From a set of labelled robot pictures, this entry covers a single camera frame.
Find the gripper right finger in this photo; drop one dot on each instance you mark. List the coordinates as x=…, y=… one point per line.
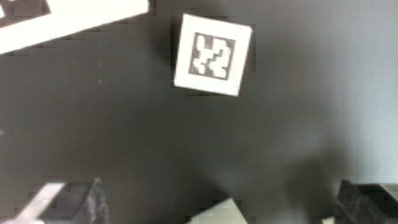
x=367, y=203

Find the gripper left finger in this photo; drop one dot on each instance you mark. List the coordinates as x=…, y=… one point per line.
x=68, y=203

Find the white chair leg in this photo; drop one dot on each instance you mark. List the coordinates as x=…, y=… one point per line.
x=212, y=55
x=221, y=214

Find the white chair back frame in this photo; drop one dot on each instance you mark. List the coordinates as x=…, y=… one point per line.
x=38, y=20

